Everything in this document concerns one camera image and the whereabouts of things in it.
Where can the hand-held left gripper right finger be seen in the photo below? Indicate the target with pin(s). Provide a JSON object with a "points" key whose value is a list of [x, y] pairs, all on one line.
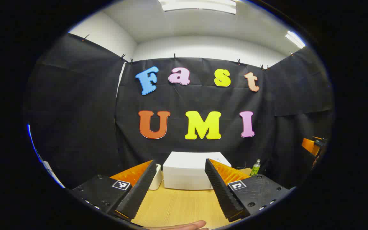
{"points": [[224, 195]]}

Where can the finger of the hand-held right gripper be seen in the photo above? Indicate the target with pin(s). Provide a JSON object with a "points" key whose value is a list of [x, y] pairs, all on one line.
{"points": [[308, 145]]}

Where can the white side table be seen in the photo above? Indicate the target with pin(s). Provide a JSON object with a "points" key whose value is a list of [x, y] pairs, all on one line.
{"points": [[51, 172]]}

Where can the white toaster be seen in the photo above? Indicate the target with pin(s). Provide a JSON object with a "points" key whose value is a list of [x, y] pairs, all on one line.
{"points": [[157, 179]]}

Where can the small ceiling light panel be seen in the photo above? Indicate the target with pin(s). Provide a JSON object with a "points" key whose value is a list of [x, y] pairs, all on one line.
{"points": [[295, 39]]}

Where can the green drink bottle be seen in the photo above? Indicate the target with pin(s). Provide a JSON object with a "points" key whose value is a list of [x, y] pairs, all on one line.
{"points": [[255, 168]]}

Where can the black backdrop cloth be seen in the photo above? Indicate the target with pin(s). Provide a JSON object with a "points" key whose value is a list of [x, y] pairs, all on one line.
{"points": [[75, 111]]}

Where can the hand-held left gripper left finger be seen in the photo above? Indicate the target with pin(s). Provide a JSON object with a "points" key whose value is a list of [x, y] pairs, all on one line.
{"points": [[139, 191]]}

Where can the long ceiling light panel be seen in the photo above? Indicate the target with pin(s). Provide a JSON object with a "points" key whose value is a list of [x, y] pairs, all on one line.
{"points": [[200, 6]]}

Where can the white microwave oven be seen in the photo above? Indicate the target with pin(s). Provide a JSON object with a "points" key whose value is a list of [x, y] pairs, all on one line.
{"points": [[187, 172]]}

